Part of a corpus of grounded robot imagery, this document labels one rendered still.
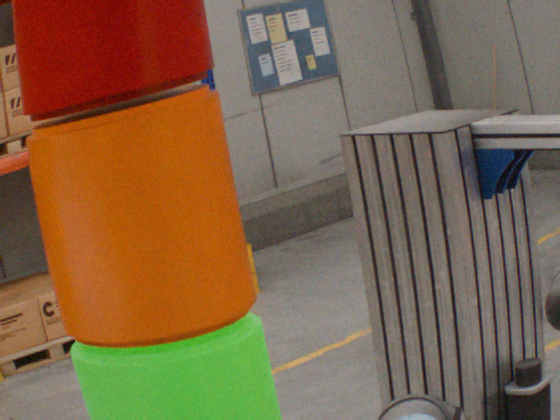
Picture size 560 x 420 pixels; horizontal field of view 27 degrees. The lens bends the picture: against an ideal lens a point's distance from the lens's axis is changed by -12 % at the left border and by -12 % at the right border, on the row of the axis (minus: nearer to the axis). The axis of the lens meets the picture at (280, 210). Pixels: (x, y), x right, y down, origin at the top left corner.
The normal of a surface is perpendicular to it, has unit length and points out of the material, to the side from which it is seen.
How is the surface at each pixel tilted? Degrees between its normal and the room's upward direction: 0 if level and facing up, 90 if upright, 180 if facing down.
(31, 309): 90
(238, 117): 90
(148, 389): 90
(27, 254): 90
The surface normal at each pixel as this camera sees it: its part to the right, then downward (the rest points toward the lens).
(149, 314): 0.07, 0.15
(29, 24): -0.64, 0.24
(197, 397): 0.33, 0.10
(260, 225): 0.67, 0.00
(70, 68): -0.18, 0.20
